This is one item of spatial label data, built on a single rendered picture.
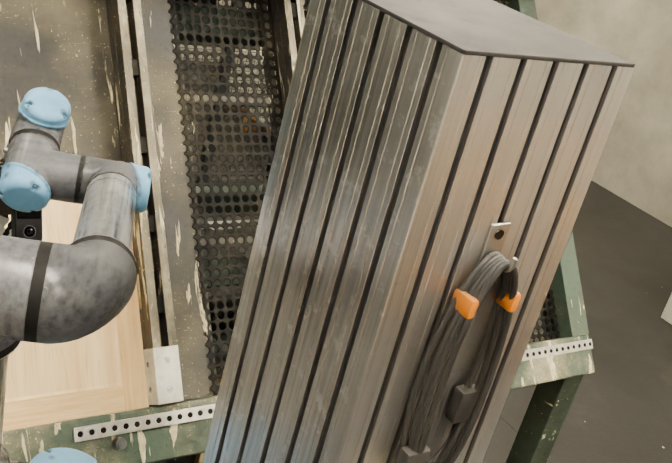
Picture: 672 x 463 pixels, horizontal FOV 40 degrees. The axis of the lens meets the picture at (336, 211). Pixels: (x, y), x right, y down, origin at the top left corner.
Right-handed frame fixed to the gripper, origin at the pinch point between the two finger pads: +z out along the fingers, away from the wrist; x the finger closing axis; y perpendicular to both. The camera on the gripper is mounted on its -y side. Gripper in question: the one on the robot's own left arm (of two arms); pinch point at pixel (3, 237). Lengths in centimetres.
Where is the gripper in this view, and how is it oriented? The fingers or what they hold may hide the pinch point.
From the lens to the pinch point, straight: 175.9
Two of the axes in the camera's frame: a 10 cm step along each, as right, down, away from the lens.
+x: -8.2, 0.3, -5.8
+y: -3.5, -8.2, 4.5
